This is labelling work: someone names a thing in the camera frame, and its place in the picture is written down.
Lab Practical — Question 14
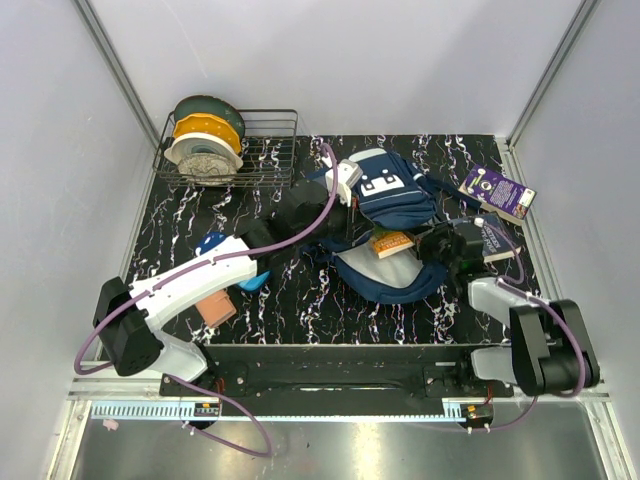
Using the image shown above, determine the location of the dark green plate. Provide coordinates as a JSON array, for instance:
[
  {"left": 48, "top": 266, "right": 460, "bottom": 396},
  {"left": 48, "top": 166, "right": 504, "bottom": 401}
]
[{"left": 173, "top": 95, "right": 246, "bottom": 138}]

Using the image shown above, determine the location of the dark blue paperback book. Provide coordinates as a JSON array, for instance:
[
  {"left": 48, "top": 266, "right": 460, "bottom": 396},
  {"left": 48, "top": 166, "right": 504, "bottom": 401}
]
[{"left": 471, "top": 213, "right": 521, "bottom": 263}]

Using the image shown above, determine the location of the speckled grey plate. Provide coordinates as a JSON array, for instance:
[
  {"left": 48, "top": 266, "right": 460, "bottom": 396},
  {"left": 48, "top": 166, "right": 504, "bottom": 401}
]
[{"left": 177, "top": 153, "right": 237, "bottom": 187}]

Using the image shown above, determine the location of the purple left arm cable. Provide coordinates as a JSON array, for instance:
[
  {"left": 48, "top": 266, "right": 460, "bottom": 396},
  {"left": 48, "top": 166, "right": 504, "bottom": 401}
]
[{"left": 73, "top": 142, "right": 351, "bottom": 459}]

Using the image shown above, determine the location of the blue patterned pencil case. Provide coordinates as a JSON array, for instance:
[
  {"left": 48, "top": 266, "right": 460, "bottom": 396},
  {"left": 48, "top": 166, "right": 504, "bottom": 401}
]
[{"left": 195, "top": 232, "right": 271, "bottom": 293}]

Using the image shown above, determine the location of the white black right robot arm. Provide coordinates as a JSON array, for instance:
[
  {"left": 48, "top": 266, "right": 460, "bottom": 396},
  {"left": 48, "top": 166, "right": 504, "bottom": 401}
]
[{"left": 410, "top": 215, "right": 601, "bottom": 398}]

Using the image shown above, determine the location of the navy blue student backpack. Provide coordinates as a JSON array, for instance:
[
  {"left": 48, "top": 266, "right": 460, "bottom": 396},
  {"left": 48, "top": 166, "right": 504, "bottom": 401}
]
[{"left": 318, "top": 148, "right": 455, "bottom": 305}]

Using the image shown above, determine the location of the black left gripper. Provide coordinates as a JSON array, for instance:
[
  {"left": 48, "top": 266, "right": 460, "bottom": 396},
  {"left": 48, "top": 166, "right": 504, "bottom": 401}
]
[{"left": 295, "top": 188, "right": 375, "bottom": 248}]

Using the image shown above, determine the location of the dark wire dish rack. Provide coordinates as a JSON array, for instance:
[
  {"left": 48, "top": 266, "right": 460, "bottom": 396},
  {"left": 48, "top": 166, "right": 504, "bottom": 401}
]
[{"left": 153, "top": 109, "right": 299, "bottom": 188}]

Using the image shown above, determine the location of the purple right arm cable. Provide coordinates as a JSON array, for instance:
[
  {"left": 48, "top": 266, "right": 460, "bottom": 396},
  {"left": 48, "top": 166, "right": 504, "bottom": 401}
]
[{"left": 492, "top": 229, "right": 589, "bottom": 435}]

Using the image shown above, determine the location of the yellow plate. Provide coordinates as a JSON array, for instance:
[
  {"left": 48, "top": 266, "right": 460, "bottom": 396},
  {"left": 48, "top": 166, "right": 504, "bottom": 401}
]
[{"left": 173, "top": 113, "right": 242, "bottom": 153}]

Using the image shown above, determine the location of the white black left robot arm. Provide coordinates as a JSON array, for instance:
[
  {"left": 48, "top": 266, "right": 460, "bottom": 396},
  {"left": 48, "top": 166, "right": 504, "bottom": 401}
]
[{"left": 90, "top": 172, "right": 370, "bottom": 396}]

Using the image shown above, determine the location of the purple paperback book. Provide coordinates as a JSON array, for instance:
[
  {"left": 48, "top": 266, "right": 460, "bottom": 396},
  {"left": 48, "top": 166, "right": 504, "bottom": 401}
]
[{"left": 459, "top": 165, "right": 537, "bottom": 226}]

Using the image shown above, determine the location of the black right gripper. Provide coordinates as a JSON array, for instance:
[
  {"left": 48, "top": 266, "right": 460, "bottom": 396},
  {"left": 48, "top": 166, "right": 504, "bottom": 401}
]
[{"left": 398, "top": 219, "right": 459, "bottom": 272}]

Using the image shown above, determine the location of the orange treehouse book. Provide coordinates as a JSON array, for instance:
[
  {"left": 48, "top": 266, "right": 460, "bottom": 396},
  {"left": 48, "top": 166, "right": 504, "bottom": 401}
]
[{"left": 369, "top": 229, "right": 415, "bottom": 259}]

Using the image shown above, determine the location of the small pink eraser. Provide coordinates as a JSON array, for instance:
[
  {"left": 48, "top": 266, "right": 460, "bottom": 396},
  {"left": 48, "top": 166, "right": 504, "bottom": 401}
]
[{"left": 102, "top": 419, "right": 119, "bottom": 431}]

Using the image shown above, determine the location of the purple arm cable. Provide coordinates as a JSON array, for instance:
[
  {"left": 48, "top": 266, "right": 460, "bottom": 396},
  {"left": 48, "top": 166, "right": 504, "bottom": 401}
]
[
  {"left": 492, "top": 229, "right": 589, "bottom": 435},
  {"left": 73, "top": 142, "right": 351, "bottom": 459}
]

